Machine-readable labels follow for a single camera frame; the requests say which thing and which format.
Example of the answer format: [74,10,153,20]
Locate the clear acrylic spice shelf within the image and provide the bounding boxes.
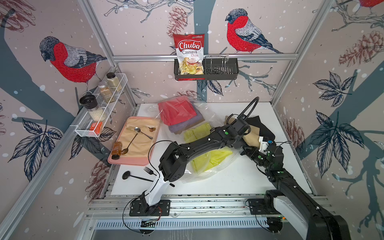
[75,73,128,138]

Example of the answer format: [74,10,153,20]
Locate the amber sauce bottle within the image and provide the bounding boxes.
[111,142,123,160]

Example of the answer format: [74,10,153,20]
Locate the yellow spice jar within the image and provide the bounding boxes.
[106,73,122,92]

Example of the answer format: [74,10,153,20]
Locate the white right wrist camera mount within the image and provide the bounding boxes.
[259,136,269,153]

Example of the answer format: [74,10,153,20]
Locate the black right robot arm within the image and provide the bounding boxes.
[243,144,351,240]

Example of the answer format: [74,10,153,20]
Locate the red folded garment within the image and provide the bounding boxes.
[158,96,197,126]

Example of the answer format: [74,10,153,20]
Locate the purple grey folded garment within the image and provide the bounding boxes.
[168,108,205,135]

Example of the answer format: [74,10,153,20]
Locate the beige knitted garment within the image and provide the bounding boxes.
[225,116,260,149]

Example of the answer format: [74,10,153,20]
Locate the black ladle spoon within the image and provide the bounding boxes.
[122,171,153,182]

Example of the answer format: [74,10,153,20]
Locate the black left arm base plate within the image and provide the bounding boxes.
[129,200,171,217]

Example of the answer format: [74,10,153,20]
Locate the brown spice jar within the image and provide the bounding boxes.
[98,82,116,104]

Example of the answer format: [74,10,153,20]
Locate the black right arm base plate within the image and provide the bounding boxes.
[245,198,280,216]

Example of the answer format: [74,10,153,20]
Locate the small red packet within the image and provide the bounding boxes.
[89,122,103,135]

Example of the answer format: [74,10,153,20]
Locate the clear plastic vacuum bag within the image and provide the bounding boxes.
[157,96,249,182]

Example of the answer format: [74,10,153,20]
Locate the pink tray with beige mat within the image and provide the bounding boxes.
[108,117,160,166]

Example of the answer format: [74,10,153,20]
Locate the black lid spice jar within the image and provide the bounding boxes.
[79,95,107,122]

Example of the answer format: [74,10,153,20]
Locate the black trousers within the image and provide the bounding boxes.
[246,116,276,141]

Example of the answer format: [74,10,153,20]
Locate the black corrugated cable hose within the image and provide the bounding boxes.
[226,96,261,124]

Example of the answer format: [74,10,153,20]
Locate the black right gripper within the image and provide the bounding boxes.
[242,144,273,171]

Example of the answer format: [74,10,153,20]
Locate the black wire wall basket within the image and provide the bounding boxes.
[174,57,239,81]

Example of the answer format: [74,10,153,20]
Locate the red Chuba cassava chips bag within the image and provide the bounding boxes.
[173,35,205,75]

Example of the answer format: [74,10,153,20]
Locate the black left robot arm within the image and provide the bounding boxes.
[139,119,251,215]

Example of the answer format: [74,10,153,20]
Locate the black plastic fork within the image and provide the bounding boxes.
[144,167,175,187]

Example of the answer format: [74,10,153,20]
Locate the neon yellow garment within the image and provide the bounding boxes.
[184,122,233,173]

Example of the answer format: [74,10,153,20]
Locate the metal spoon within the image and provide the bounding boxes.
[119,126,157,158]

